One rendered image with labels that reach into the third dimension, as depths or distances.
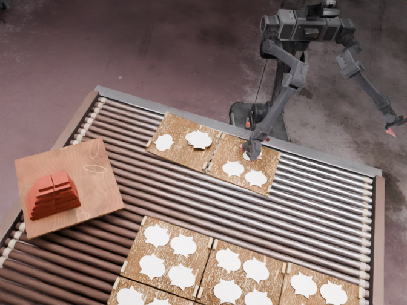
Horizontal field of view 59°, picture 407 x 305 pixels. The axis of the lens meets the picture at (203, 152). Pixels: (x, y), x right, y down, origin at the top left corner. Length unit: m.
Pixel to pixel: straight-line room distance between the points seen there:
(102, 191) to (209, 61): 2.62
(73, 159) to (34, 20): 3.01
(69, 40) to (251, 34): 2.21
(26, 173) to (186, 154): 0.94
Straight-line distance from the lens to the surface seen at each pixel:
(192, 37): 4.62
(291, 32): 2.49
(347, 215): 2.40
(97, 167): 2.16
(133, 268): 2.01
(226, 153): 2.35
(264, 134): 2.15
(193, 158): 2.30
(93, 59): 4.32
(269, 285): 2.06
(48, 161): 2.25
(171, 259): 2.01
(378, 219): 2.44
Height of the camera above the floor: 2.86
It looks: 56 degrees down
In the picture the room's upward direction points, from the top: 10 degrees clockwise
